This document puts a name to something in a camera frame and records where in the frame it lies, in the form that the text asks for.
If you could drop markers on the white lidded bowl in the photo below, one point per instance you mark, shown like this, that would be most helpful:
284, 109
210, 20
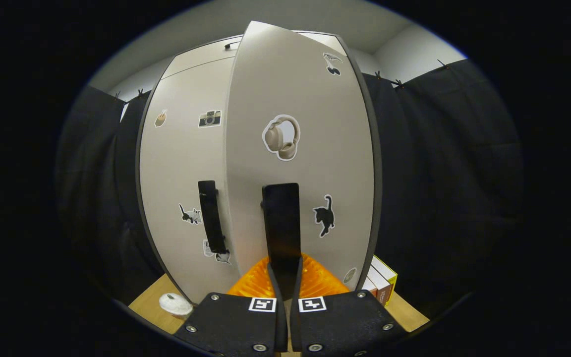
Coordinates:
174, 303

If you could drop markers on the beige double-door shoe cabinet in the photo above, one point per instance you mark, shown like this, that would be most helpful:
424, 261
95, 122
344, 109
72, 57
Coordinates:
201, 59

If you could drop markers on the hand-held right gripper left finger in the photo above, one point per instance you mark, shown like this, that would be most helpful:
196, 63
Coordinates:
279, 327

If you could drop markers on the beige cabinet door headphone sticker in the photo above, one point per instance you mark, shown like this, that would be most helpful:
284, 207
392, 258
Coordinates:
305, 89

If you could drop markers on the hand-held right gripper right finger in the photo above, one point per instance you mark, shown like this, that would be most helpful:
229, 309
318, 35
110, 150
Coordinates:
296, 322

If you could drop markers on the black backdrop cloth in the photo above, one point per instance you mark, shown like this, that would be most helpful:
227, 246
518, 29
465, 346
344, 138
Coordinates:
439, 173

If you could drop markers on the beige cabinet door camera sticker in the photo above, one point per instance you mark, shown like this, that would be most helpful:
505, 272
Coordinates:
181, 158

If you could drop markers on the yellow book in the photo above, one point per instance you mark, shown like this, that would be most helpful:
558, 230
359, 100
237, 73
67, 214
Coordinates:
387, 270

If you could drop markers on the orange book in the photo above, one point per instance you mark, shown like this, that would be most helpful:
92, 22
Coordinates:
369, 286

